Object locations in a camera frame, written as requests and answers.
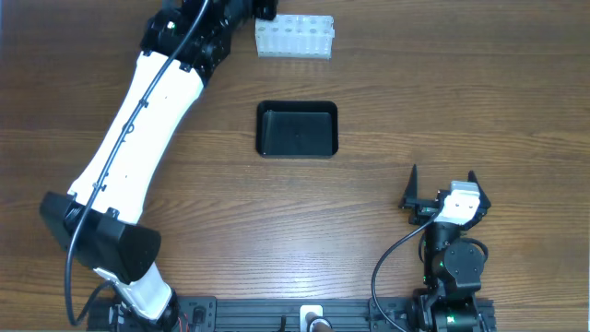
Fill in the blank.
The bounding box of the mounting rail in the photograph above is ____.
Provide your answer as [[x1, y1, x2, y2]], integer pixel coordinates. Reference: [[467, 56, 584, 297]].
[[87, 296, 497, 332]]

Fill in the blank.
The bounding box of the black cable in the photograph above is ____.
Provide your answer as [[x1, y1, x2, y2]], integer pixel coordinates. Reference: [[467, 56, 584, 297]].
[[371, 212, 439, 332], [63, 0, 212, 327]]

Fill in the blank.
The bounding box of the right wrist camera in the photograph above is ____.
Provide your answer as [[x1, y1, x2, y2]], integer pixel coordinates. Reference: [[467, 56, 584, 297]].
[[434, 180, 481, 226]]

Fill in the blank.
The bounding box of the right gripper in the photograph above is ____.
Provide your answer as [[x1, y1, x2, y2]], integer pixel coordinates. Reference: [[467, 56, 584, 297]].
[[398, 164, 491, 231]]

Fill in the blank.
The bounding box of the black tray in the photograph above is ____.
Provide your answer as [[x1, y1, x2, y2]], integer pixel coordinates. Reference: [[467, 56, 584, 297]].
[[254, 100, 340, 160]]

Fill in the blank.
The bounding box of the white test tube rack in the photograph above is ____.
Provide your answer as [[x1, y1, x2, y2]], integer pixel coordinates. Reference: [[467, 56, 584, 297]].
[[254, 13, 336, 61]]

